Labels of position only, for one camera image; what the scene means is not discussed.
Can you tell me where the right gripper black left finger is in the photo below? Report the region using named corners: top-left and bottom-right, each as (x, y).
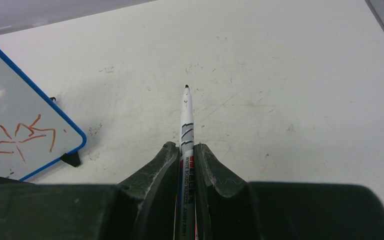
top-left (0, 142), bottom-right (179, 240)

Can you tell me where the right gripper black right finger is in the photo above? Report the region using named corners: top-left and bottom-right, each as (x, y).
top-left (194, 143), bottom-right (384, 240)

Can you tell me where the red capped whiteboard marker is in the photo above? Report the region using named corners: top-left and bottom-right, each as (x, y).
top-left (174, 85), bottom-right (196, 240)

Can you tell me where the blue framed whiteboard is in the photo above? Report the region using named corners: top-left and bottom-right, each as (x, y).
top-left (0, 50), bottom-right (87, 181)

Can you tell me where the aluminium frame rail back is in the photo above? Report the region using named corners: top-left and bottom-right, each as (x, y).
top-left (0, 0), bottom-right (148, 35)

